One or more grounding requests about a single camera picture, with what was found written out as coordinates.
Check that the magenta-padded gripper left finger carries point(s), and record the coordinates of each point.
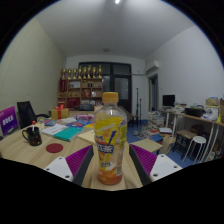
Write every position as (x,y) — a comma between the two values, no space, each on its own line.
(77,160)

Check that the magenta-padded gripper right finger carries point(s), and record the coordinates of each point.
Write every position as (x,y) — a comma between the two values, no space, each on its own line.
(146,159)

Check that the yellow-labelled orange drink bottle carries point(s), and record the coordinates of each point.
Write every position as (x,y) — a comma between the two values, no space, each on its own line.
(110,143)

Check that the small low wooden table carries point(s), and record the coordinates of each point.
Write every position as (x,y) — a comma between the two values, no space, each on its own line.
(146,145)

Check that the yellow paper envelope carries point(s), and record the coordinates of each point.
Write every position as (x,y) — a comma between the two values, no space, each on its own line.
(87,137)

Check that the flat round red coaster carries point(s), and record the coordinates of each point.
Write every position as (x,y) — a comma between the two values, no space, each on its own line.
(54,148)

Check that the teal notebook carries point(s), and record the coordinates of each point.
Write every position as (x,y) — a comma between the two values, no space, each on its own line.
(67,134)

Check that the pile of books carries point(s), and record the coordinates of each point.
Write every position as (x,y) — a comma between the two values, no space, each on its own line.
(155,125)

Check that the blue printed booklet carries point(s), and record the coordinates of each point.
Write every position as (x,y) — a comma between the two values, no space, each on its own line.
(76,124)

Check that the orange red booklet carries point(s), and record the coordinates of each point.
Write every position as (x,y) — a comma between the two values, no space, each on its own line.
(89,125)

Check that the white paper booklet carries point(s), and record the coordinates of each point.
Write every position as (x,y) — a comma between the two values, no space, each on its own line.
(54,129)

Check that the brown wooden stool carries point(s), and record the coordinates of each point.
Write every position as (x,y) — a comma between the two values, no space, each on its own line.
(186,134)

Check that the black mug with coloured dots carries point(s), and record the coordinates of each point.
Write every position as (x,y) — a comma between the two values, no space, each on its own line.
(33,137)

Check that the yellow gift box red ribbon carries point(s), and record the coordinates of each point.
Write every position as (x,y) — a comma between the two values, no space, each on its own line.
(59,114)

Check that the black microphone stand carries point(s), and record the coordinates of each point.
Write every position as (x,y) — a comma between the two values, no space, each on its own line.
(137,106)

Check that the white round stool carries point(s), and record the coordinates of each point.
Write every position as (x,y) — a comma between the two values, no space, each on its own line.
(196,140)

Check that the white stirrer with red ball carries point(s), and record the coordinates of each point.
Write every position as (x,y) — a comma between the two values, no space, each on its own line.
(33,126)

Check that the black computer monitor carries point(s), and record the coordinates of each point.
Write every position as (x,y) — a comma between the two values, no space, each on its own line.
(168,100)

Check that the long wooden side desk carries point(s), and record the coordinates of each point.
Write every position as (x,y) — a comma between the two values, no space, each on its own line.
(200,120)

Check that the black box on desk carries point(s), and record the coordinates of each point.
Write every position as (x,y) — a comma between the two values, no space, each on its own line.
(194,112)

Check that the black office chair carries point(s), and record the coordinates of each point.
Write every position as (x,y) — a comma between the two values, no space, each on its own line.
(26,113)

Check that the wooden shelf unit with trophies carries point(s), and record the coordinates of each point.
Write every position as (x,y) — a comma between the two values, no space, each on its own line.
(80,90)

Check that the purple sign board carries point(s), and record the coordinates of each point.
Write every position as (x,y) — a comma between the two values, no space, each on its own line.
(8,120)

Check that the ceiling tube light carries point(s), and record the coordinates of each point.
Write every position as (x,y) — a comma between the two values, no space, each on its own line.
(117,1)

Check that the white wall air conditioner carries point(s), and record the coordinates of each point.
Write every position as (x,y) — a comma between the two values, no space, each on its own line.
(152,67)

